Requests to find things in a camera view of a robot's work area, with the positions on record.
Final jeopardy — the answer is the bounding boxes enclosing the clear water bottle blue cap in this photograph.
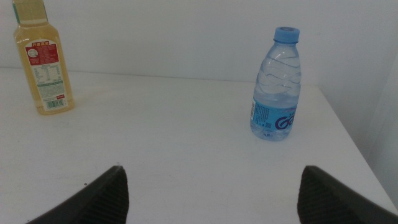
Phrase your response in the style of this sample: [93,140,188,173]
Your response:
[249,26,302,142]

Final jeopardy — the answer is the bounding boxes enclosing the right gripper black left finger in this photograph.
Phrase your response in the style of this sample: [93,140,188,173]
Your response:
[26,165,130,224]

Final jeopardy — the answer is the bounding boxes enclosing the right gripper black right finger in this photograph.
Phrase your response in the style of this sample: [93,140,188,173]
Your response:
[297,165,398,224]

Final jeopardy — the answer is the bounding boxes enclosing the yellow tea bottle white cap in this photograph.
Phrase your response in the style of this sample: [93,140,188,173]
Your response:
[11,0,75,116]

